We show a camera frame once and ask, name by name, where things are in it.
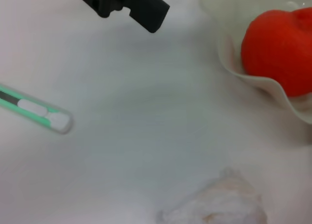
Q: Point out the pale green wavy fruit plate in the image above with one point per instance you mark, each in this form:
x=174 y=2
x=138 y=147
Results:
x=273 y=86

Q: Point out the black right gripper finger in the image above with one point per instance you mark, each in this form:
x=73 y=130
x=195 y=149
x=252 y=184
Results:
x=143 y=6

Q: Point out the white paper ball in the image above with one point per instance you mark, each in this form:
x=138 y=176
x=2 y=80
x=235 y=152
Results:
x=219 y=204

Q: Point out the mint green utility knife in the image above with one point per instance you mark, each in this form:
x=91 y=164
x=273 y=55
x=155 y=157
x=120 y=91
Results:
x=31 y=107

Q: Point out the red tomato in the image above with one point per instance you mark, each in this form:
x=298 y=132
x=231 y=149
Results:
x=275 y=50

